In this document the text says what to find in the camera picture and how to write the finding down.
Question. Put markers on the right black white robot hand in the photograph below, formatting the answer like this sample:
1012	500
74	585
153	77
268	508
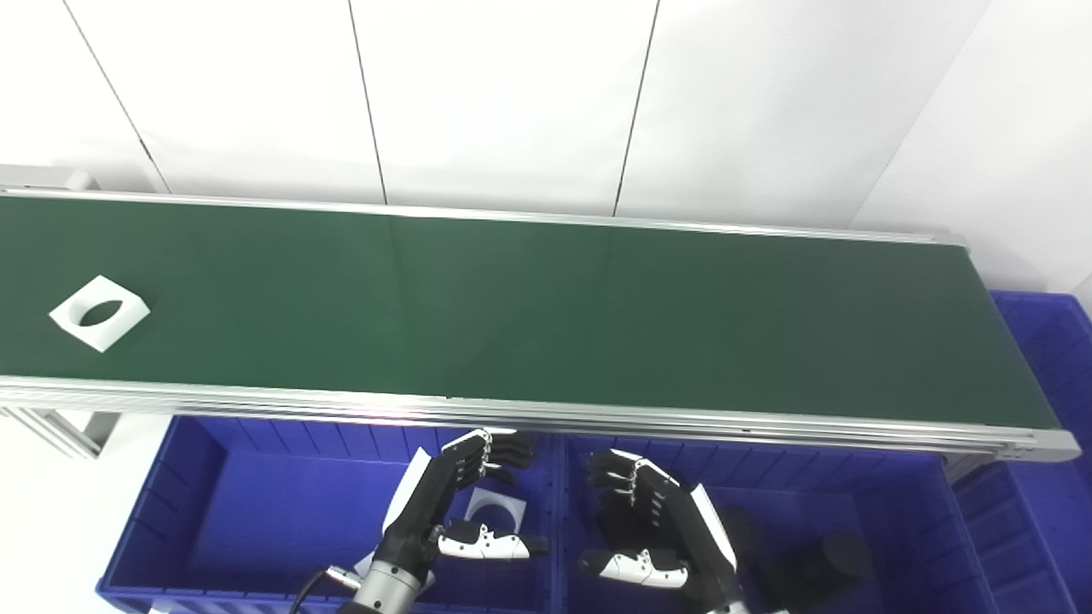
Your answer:
665	520

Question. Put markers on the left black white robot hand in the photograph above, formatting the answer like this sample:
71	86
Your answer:
409	512

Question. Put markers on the white square part with hole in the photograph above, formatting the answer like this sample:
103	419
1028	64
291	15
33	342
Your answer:
104	339
515	505

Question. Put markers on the green conveyor belt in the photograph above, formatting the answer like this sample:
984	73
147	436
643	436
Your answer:
512	414
512	298

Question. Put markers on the blue bin with white parts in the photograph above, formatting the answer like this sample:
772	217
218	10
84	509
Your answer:
256	512

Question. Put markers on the black cylinder part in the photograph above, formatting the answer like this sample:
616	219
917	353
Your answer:
836	563

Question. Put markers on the blue bin with black parts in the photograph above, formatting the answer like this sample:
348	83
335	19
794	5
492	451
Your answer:
896	512

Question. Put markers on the aluminium conveyor leg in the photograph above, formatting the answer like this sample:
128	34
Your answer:
85	426

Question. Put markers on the empty blue bin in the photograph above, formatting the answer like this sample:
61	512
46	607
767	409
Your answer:
1049	384

